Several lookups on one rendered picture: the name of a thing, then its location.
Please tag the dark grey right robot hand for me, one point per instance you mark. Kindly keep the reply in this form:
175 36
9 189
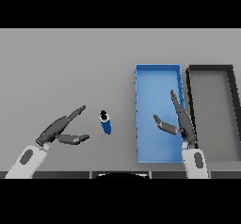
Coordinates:
185 124

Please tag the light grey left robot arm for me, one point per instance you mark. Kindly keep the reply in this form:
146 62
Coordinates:
26 161

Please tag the blue bin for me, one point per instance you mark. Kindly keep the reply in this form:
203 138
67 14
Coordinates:
157 115

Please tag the dark grey bin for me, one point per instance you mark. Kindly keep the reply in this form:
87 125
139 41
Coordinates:
216 115

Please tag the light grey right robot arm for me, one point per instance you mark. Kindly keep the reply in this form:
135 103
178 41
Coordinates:
195 162

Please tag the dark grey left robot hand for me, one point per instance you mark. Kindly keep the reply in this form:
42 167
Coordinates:
55 129

